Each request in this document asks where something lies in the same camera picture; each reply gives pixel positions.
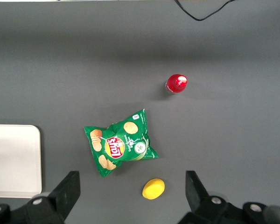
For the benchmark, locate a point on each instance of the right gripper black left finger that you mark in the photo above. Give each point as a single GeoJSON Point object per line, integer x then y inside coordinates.
{"type": "Point", "coordinates": [60, 200]}

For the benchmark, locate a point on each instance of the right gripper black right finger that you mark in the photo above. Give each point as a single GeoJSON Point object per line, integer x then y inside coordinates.
{"type": "Point", "coordinates": [200, 205]}

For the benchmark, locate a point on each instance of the pale pink plastic tray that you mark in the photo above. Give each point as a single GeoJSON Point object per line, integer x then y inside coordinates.
{"type": "Point", "coordinates": [14, 161]}

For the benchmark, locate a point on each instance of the yellow toy lemon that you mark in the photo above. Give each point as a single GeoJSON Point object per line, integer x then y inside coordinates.
{"type": "Point", "coordinates": [153, 189]}

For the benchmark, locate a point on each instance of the green Lay's chips bag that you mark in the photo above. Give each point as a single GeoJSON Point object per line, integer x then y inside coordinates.
{"type": "Point", "coordinates": [121, 144]}

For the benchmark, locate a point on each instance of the red cola bottle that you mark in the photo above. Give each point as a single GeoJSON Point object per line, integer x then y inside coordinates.
{"type": "Point", "coordinates": [175, 85]}

